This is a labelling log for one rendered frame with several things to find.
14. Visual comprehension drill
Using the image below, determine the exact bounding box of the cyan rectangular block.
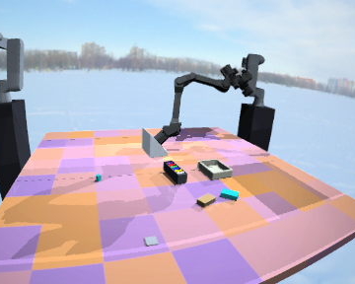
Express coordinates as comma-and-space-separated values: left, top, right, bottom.
220, 188, 239, 200

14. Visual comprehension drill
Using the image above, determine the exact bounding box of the tan rectangular block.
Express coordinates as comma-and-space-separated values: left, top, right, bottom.
196, 194, 217, 207

